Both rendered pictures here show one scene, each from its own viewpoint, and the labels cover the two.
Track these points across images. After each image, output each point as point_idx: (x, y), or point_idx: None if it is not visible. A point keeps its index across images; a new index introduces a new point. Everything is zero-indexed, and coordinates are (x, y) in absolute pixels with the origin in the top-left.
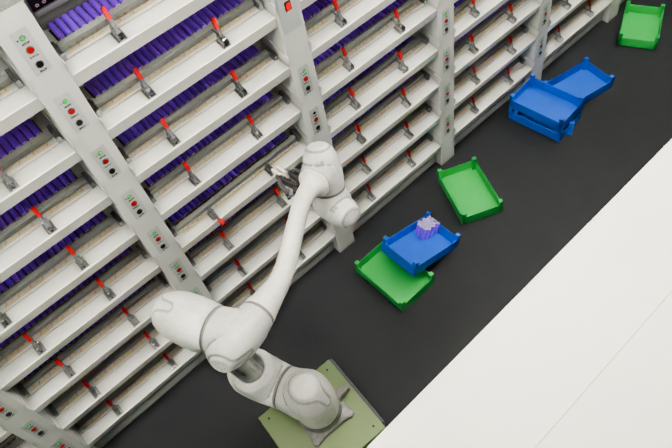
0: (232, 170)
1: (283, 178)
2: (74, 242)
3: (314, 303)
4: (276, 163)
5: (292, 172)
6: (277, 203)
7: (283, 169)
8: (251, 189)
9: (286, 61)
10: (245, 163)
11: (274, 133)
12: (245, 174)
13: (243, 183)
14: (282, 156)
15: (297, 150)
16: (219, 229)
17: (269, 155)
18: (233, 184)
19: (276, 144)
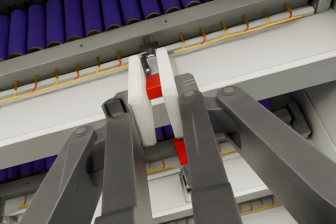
0: (40, 28)
1: (120, 128)
2: None
3: None
4: (194, 58)
5: (203, 112)
6: (180, 181)
7: (171, 74)
8: (55, 116)
9: None
10: (88, 20)
11: None
12: (59, 53)
13: (43, 83)
14: (229, 42)
15: (298, 39)
16: (8, 182)
17: (178, 17)
18: (0, 71)
19: None
